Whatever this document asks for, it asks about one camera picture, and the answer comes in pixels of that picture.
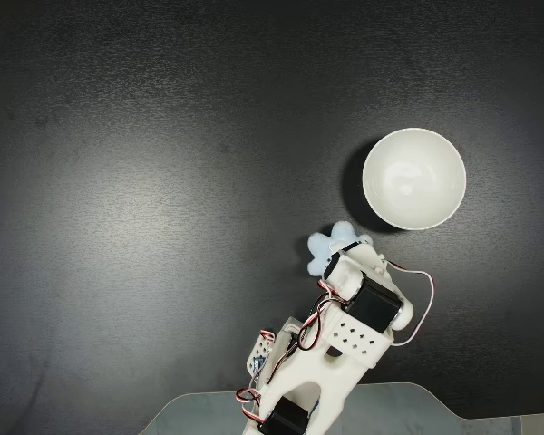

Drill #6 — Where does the skyblue plush doll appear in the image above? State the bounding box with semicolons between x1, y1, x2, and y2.
305;219;374;277

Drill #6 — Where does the white bowl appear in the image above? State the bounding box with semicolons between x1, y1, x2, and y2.
361;128;468;231

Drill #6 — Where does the white red servo cable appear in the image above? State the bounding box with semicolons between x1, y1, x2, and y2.
386;260;436;348

